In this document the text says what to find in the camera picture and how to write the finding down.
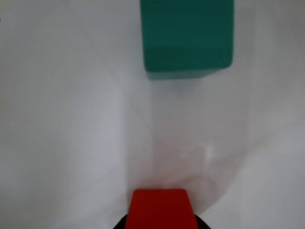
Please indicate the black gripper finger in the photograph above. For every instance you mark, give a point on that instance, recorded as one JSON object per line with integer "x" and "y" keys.
{"x": 202, "y": 224}
{"x": 123, "y": 224}

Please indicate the red cube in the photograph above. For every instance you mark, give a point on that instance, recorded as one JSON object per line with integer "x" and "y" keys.
{"x": 162, "y": 210}

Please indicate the teal blue cube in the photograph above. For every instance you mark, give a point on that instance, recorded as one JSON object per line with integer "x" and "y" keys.
{"x": 188, "y": 35}

